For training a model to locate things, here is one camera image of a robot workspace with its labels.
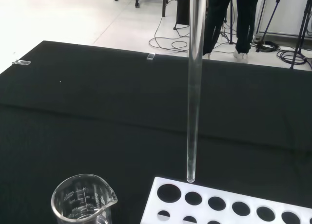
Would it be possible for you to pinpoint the white test tube rack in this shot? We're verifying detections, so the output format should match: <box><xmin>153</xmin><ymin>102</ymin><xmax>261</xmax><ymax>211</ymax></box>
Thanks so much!
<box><xmin>139</xmin><ymin>176</ymin><xmax>312</xmax><ymax>224</ymax></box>

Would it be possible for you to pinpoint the clear glass beaker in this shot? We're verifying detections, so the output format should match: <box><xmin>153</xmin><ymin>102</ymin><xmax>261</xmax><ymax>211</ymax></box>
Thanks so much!
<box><xmin>51</xmin><ymin>173</ymin><xmax>118</xmax><ymax>224</ymax></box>

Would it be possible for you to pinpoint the black bench cloth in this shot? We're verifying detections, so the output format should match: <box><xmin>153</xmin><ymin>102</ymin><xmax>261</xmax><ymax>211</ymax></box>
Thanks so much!
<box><xmin>0</xmin><ymin>40</ymin><xmax>312</xmax><ymax>224</ymax></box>

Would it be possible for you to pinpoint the black panel stand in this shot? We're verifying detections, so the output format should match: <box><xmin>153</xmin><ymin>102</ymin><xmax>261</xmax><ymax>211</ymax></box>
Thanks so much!
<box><xmin>173</xmin><ymin>0</ymin><xmax>192</xmax><ymax>31</ymax></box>

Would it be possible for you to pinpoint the person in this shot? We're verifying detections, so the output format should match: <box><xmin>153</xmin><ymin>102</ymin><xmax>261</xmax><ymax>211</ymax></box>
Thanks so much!
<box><xmin>202</xmin><ymin>0</ymin><xmax>261</xmax><ymax>64</ymax></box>

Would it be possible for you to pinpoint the slim dark tripod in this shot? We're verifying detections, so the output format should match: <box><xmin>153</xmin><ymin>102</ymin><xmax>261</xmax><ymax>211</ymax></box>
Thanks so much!
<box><xmin>255</xmin><ymin>0</ymin><xmax>285</xmax><ymax>53</ymax></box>

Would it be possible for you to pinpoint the black tripod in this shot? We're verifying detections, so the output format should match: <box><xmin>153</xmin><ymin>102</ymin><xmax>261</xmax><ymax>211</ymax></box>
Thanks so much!
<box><xmin>289</xmin><ymin>0</ymin><xmax>312</xmax><ymax>70</ymax></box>

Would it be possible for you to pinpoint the grey floor cable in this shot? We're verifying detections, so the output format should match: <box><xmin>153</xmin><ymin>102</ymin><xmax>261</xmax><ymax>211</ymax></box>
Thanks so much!
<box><xmin>148</xmin><ymin>0</ymin><xmax>236</xmax><ymax>56</ymax></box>

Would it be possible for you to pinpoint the coiled dark floor cable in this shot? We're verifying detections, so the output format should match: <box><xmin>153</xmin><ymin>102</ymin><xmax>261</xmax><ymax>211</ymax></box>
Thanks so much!
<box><xmin>276</xmin><ymin>49</ymin><xmax>312</xmax><ymax>69</ymax></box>

